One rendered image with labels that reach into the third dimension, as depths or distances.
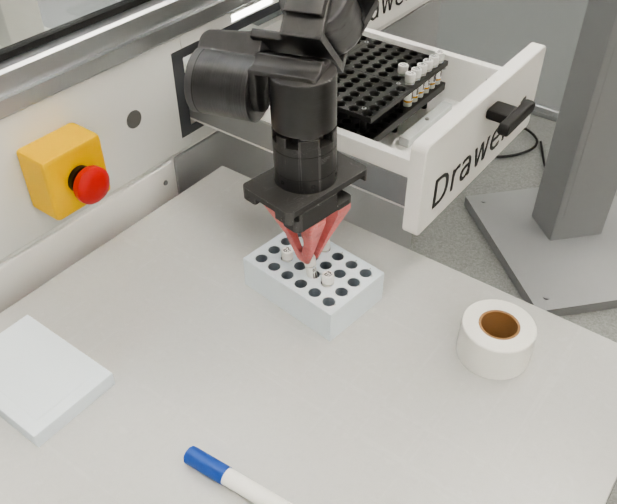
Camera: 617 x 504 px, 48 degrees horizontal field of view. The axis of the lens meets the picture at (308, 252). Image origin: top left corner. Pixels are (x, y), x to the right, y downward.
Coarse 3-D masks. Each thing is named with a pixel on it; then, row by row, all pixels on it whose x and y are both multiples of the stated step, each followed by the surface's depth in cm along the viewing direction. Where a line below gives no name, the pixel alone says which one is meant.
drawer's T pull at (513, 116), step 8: (496, 104) 75; (504, 104) 75; (520, 104) 75; (528, 104) 75; (488, 112) 74; (496, 112) 74; (504, 112) 74; (512, 112) 74; (520, 112) 74; (528, 112) 75; (496, 120) 74; (504, 120) 72; (512, 120) 72; (520, 120) 74; (504, 128) 72; (512, 128) 73; (504, 136) 72
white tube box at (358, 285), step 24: (288, 240) 76; (264, 264) 73; (288, 264) 73; (336, 264) 73; (360, 264) 73; (264, 288) 73; (288, 288) 70; (312, 288) 70; (336, 288) 70; (360, 288) 70; (288, 312) 72; (312, 312) 69; (336, 312) 67; (360, 312) 72
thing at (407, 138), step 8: (440, 104) 88; (448, 104) 88; (432, 112) 87; (440, 112) 87; (424, 120) 85; (432, 120) 85; (416, 128) 84; (424, 128) 84; (400, 136) 82; (408, 136) 82; (416, 136) 83; (400, 144) 83; (408, 144) 82
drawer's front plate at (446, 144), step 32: (512, 64) 79; (480, 96) 73; (512, 96) 80; (448, 128) 68; (480, 128) 75; (416, 160) 67; (448, 160) 71; (480, 160) 80; (416, 192) 69; (448, 192) 75; (416, 224) 71
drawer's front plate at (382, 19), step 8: (384, 0) 111; (400, 0) 116; (408, 0) 118; (416, 0) 120; (392, 8) 114; (400, 8) 117; (408, 8) 119; (384, 16) 113; (392, 16) 115; (368, 24) 110; (376, 24) 112
